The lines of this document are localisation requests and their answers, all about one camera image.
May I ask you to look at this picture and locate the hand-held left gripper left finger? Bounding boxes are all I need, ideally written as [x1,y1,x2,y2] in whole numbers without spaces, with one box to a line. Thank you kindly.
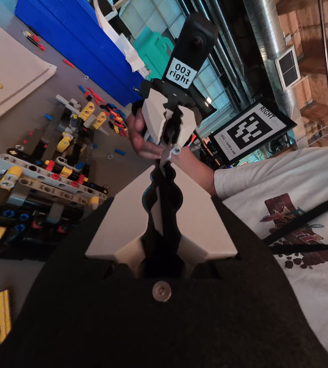
[84,165,164,278]

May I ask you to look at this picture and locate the black lanyard strap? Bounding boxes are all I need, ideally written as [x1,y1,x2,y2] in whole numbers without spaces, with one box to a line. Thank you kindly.
[263,190,328,255]

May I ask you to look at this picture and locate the person's right hand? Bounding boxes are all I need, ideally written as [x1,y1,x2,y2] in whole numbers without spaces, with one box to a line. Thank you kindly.
[127,111,166,160]

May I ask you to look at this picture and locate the lego car chassis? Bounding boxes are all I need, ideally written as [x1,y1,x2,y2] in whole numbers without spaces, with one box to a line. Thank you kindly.
[0,95,110,260]

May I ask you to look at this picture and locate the pile of small lego pins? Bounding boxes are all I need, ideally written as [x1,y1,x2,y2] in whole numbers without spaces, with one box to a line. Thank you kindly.
[23,29,130,137]

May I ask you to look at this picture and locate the silver ventilation duct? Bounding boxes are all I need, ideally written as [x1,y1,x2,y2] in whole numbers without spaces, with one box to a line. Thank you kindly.
[243,0,308,147]

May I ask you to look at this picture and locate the open instruction booklet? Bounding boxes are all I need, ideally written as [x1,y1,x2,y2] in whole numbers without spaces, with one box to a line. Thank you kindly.
[0,11,57,133]

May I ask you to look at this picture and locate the blue plastic bin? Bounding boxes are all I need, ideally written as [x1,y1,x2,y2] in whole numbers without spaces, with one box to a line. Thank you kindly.
[15,0,144,107]

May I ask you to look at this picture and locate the teal carry case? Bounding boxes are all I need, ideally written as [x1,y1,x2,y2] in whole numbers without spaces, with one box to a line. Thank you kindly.
[132,27,176,79]

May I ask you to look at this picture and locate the black and white marker sign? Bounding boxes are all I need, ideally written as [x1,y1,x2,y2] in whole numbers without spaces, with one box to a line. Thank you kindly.
[208,99,297,166]

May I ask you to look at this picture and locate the person's right forearm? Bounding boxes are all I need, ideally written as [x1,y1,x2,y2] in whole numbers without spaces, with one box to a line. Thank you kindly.
[178,145,219,199]

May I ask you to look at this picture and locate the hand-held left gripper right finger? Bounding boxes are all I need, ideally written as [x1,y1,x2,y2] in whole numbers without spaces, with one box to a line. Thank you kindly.
[164,162,238,278]

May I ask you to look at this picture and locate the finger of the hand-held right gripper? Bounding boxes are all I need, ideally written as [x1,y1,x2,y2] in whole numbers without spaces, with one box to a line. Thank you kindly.
[171,105,202,148]
[142,88,171,145]

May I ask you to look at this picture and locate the grey lego seat piece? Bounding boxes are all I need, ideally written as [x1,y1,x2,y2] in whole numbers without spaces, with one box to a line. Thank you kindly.
[160,144,182,170]

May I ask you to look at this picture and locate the white wall vent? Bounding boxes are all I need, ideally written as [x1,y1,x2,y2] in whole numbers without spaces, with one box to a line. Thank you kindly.
[276,46,301,91]

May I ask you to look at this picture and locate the white paper sheets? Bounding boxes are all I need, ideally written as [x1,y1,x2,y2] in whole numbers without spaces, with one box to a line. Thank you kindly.
[93,0,150,78]

